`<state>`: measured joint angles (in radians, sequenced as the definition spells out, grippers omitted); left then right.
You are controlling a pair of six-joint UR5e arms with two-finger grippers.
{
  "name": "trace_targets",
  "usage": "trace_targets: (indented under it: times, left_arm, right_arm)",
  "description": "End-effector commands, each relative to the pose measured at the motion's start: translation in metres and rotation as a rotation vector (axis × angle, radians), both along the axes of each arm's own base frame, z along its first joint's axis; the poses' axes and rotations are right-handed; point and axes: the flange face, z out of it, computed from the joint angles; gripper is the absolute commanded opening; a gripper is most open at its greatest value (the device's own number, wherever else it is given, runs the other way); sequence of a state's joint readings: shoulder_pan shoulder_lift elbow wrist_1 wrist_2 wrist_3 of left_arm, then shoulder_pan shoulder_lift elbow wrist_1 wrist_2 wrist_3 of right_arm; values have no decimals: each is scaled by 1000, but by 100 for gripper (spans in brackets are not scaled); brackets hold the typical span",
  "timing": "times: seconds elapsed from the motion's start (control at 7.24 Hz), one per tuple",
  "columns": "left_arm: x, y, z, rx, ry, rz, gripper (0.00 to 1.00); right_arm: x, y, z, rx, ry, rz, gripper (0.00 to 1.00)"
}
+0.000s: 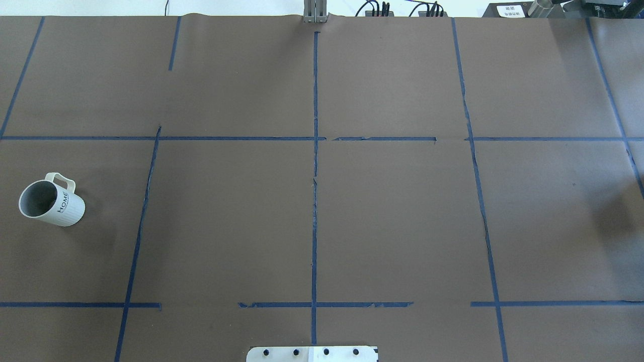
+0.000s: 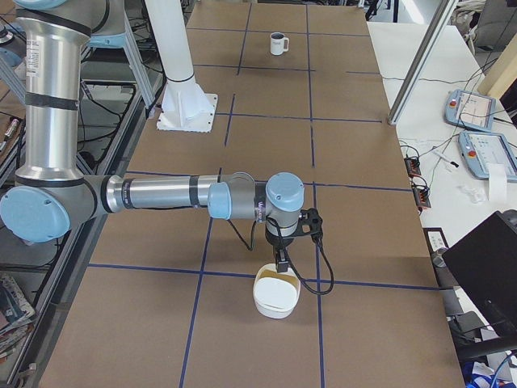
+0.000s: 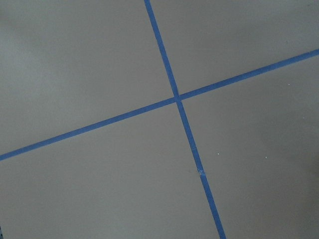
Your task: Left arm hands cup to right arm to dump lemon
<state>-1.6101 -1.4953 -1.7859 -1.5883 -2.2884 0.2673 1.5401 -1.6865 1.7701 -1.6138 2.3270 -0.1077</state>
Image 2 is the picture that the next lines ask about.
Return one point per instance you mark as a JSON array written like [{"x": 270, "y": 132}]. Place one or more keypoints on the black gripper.
[{"x": 278, "y": 242}]

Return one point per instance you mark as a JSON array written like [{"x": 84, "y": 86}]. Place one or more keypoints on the white ribbed HOME mug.
[{"x": 279, "y": 43}]

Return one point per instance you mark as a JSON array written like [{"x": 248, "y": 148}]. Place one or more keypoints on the white cream plastic bin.
[{"x": 276, "y": 293}]

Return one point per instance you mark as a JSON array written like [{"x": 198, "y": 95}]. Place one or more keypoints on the black marker pen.
[{"x": 446, "y": 159}]

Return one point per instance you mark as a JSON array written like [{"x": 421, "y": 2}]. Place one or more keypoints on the black monitor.
[{"x": 483, "y": 263}]

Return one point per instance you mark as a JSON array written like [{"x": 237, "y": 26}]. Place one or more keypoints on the teach pendant near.
[{"x": 479, "y": 149}]

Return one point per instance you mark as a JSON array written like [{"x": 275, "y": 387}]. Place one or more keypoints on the teach pendant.
[
  {"x": 470, "y": 110},
  {"x": 479, "y": 149}
]

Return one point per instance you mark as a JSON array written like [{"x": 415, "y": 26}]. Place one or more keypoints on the teach pendant far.
[{"x": 470, "y": 110}]

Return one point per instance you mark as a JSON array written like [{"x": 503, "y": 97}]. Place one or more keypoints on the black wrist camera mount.
[{"x": 309, "y": 224}]

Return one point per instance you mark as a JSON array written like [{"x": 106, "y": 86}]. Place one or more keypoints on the black cable hub right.
[{"x": 421, "y": 196}]

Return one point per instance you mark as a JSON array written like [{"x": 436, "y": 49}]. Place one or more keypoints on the black cable hub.
[
  {"x": 421, "y": 196},
  {"x": 412, "y": 166}
]

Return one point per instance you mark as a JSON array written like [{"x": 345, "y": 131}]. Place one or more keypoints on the black cable hub left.
[{"x": 412, "y": 166}]

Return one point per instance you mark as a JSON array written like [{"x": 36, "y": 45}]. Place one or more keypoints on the white pedestal base plate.
[{"x": 187, "y": 115}]

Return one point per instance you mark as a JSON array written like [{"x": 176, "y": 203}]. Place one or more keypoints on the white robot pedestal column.
[{"x": 169, "y": 31}]

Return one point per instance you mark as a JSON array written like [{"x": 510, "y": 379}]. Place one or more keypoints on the grey aluminium frame post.
[{"x": 437, "y": 25}]

